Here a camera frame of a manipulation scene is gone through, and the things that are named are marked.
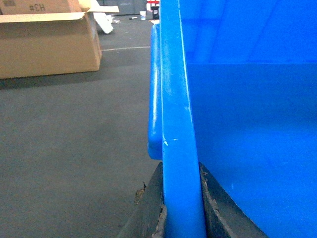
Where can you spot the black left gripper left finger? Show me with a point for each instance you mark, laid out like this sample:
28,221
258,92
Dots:
150,215

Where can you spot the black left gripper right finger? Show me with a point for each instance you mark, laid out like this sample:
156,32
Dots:
223,217

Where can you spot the large blue plastic crate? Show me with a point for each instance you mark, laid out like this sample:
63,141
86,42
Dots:
233,94

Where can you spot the black box on table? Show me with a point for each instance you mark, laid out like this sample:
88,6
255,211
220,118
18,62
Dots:
155,12

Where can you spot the large brown cardboard box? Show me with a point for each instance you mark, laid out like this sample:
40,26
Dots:
49,37

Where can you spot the white foam packing piece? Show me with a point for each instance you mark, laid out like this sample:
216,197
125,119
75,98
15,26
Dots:
104,22

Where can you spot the white paper cup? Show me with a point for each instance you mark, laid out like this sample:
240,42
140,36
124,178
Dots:
143,15

